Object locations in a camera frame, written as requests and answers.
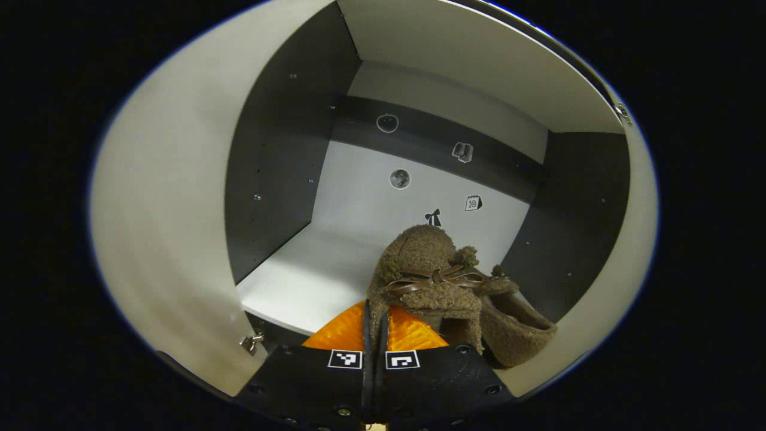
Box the brown fuzzy shoe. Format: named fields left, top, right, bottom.
left=479, top=266, right=558, bottom=368
left=366, top=224, right=487, bottom=354

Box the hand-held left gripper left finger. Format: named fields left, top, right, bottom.
left=242, top=299, right=372, bottom=431

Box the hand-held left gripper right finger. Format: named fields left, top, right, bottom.
left=380, top=305, right=518, bottom=429

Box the white shoe cabinet door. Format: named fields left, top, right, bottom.
left=497, top=90, right=659, bottom=399
left=90, top=0, right=336, bottom=399

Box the white shoe cabinet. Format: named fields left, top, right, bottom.
left=226, top=0, right=632, bottom=337

